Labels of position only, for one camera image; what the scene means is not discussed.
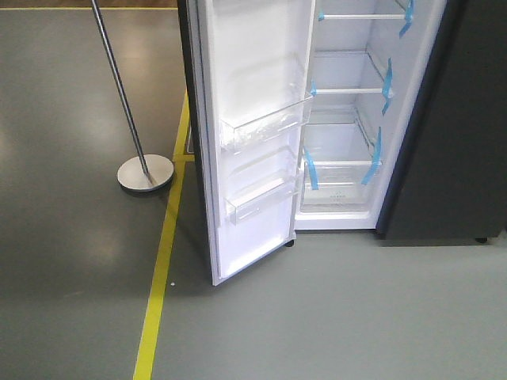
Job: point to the open fridge door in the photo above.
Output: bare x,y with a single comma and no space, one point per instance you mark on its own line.
246,70

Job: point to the dark grey fridge body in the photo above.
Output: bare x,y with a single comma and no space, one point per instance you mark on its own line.
407,133

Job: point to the clear lower door bin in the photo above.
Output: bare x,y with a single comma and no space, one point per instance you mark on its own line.
255,197

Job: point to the clear door bin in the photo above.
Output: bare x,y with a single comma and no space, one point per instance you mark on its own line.
237,134
255,197

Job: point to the clear middle door bin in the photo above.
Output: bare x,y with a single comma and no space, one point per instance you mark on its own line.
237,134

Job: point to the steel pole stand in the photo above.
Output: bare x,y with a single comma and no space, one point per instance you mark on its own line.
144,172

